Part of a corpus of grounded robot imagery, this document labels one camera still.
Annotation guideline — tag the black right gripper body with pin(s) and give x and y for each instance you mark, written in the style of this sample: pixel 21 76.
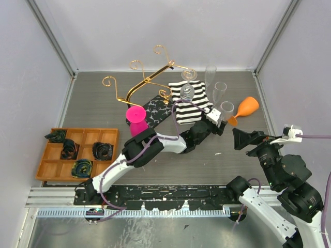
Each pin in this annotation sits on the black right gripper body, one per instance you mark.
pixel 266 152

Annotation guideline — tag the green patterned rolled tie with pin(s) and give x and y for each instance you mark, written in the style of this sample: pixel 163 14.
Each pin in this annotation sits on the green patterned rolled tie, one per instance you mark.
pixel 56 136

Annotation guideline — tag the orange wooden compartment tray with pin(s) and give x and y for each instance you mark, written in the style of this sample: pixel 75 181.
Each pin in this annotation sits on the orange wooden compartment tray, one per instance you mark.
pixel 53 168

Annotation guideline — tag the gold wine glass rack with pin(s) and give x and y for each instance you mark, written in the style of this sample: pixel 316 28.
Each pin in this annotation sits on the gold wine glass rack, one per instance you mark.
pixel 146 87

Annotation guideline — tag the tall clear champagne flute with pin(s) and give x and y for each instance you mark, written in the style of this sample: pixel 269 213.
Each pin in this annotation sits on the tall clear champagne flute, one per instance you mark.
pixel 210 72

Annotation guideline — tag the blue floral rolled tie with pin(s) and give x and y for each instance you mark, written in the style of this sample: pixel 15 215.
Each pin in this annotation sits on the blue floral rolled tie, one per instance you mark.
pixel 102 151

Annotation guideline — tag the yellow blue rolled tie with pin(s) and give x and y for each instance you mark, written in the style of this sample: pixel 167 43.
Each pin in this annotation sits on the yellow blue rolled tie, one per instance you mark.
pixel 82 168

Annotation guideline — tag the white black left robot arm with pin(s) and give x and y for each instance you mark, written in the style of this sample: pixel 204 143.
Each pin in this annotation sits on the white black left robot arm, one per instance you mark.
pixel 142 148

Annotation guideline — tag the clear stemmed wine glass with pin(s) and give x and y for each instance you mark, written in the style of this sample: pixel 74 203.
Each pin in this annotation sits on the clear stemmed wine glass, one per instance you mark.
pixel 226 109

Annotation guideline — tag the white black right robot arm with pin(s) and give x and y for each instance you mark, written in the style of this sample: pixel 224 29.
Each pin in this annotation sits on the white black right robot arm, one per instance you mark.
pixel 288 176

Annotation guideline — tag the orange floral rolled tie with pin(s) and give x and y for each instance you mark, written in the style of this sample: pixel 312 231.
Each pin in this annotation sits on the orange floral rolled tie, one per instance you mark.
pixel 70 150

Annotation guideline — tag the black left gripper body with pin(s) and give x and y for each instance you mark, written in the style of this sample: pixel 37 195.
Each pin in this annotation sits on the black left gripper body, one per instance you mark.
pixel 214 129

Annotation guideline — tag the pink plastic wine glass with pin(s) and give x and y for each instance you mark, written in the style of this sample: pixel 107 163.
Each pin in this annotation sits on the pink plastic wine glass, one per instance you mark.
pixel 136 116

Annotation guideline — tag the white slotted cable duct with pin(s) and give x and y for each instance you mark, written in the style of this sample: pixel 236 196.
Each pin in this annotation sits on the white slotted cable duct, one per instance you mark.
pixel 86 212

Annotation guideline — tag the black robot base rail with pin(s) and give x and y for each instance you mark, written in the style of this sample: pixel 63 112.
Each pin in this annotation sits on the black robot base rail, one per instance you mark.
pixel 162 197

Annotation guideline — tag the orange plastic wine glass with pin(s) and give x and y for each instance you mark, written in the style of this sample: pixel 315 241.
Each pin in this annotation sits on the orange plastic wine glass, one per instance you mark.
pixel 246 108

